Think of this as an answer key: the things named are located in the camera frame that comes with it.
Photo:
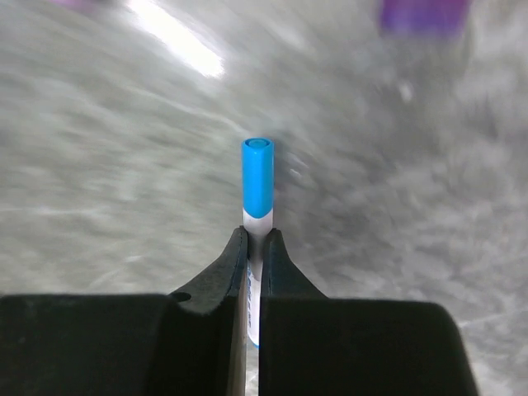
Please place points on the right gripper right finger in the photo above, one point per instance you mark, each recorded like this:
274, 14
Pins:
288, 351

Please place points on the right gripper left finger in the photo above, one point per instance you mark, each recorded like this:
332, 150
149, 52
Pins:
211, 348

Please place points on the blue cap white marker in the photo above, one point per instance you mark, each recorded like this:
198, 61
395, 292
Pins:
258, 202

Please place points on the black purple highlighter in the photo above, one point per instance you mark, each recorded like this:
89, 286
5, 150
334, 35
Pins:
423, 17

